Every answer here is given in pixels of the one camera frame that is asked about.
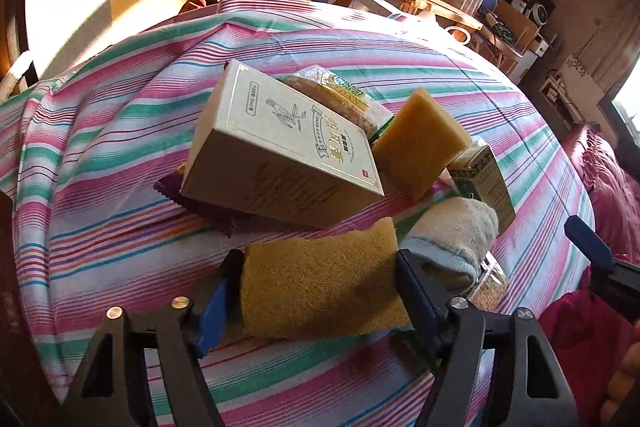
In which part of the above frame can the small green white carton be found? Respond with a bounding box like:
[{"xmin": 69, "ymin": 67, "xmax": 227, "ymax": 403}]
[{"xmin": 447, "ymin": 136, "xmax": 515, "ymax": 235}]

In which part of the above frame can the person's right hand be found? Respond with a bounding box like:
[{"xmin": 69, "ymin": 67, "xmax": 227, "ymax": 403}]
[{"xmin": 600, "ymin": 322, "xmax": 640, "ymax": 426}]

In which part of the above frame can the upright yellow sponge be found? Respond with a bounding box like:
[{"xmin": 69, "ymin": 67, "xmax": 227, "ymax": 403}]
[{"xmin": 372, "ymin": 88, "xmax": 472, "ymax": 200}]

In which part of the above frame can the cream tea carton box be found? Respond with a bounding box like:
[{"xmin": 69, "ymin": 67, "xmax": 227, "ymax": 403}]
[{"xmin": 181, "ymin": 60, "xmax": 384, "ymax": 229}]

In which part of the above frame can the white mug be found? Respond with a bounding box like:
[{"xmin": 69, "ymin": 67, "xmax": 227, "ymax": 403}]
[{"xmin": 445, "ymin": 25, "xmax": 471, "ymax": 46}]

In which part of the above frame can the cardboard box with clutter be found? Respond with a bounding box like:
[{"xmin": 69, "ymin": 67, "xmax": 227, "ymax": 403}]
[{"xmin": 478, "ymin": 0, "xmax": 546, "ymax": 55}]

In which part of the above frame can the purple foil wrapper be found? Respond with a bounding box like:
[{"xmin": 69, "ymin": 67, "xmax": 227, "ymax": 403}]
[{"xmin": 153, "ymin": 169, "xmax": 250, "ymax": 237}]

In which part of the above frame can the striped bed sheet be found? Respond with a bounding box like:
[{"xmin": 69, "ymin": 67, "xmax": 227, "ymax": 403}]
[{"xmin": 1, "ymin": 0, "xmax": 594, "ymax": 426}]

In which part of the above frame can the red blanket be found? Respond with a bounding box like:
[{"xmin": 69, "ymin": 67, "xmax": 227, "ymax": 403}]
[{"xmin": 539, "ymin": 124, "xmax": 639, "ymax": 426}]

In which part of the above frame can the rolled white sock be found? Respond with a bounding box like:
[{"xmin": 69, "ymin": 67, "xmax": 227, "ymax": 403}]
[{"xmin": 399, "ymin": 197, "xmax": 499, "ymax": 293}]

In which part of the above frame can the packaged bread snack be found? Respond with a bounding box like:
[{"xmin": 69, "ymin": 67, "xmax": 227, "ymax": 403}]
[{"xmin": 281, "ymin": 65, "xmax": 394, "ymax": 143}]

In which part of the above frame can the large yellow sponge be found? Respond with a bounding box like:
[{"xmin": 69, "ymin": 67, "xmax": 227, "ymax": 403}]
[{"xmin": 240, "ymin": 217, "xmax": 409, "ymax": 339}]

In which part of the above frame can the grain snack packet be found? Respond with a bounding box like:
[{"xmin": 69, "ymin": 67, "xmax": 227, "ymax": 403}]
[{"xmin": 466, "ymin": 251, "xmax": 509, "ymax": 312}]

